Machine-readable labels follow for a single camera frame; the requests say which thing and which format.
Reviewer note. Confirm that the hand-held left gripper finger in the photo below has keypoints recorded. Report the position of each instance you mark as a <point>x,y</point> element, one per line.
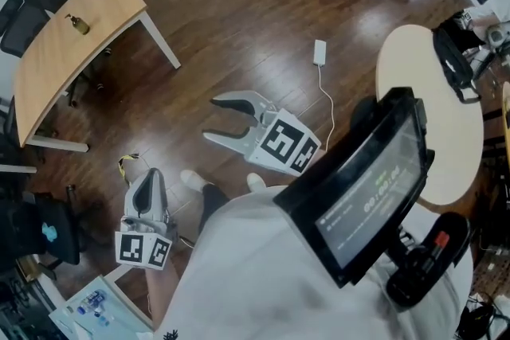
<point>130,199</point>
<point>162,195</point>

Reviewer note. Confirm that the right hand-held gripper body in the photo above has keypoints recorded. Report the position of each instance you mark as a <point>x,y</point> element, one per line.
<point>279,139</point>

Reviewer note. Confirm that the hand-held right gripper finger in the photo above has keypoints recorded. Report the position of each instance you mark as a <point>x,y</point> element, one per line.
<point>227,141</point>
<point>239,96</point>

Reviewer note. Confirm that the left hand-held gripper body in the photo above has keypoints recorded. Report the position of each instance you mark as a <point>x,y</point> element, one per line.
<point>143,229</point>

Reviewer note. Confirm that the amber pump bottle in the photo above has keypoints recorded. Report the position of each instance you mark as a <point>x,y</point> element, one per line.
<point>81,26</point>

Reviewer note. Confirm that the person's left forearm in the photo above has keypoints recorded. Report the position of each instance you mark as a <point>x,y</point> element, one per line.
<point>159,286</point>

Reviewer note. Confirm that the clear plastic water bottle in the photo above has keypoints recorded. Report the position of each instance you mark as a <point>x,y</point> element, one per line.
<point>92,300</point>

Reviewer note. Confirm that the person's left white shoe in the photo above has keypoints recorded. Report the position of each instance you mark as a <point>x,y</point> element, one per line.
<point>193,179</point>

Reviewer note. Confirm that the person's white shoe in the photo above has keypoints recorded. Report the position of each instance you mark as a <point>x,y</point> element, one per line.
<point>255,182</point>
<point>193,179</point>

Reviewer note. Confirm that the person's right white shoe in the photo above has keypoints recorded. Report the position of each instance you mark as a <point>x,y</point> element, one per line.
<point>255,182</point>

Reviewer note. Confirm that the person's dark trouser leg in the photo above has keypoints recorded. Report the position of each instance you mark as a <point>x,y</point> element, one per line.
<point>213,203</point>

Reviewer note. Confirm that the blue crumpled item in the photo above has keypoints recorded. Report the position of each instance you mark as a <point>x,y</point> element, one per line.
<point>49,231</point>

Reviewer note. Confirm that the white power adapter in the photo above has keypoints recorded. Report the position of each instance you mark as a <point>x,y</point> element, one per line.
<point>320,51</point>

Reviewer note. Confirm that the black chest-mounted screen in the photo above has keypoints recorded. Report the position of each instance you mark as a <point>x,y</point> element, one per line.
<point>358,187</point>

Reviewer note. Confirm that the glass-topped side table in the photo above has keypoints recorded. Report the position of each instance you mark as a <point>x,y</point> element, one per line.
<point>99,324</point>

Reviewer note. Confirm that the black chair with blue item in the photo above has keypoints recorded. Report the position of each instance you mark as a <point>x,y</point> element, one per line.
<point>28,227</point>

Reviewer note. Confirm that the person's white shirt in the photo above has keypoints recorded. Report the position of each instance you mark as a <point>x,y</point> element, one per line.
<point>255,270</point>

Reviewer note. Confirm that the round beige table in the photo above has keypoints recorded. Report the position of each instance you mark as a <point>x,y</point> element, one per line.
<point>418,91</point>

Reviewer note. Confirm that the curved wooden table white legs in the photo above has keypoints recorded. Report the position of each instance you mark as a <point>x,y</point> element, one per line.
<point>79,51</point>

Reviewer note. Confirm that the yellow wooden table edge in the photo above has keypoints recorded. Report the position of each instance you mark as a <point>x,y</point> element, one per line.
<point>506,119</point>

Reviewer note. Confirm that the white round appliance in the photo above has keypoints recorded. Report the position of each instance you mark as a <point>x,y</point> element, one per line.
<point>498,36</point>

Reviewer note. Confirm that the black mount with red button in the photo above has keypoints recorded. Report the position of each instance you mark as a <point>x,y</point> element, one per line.
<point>430,263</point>

